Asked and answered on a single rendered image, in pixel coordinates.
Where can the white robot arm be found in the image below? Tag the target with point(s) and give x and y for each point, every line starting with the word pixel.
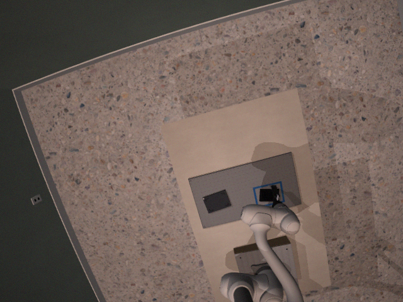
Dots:
pixel 270 278

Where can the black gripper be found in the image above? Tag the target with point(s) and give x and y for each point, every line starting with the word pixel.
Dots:
pixel 275 195

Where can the black well plate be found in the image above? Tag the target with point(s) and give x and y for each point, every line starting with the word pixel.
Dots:
pixel 265 195

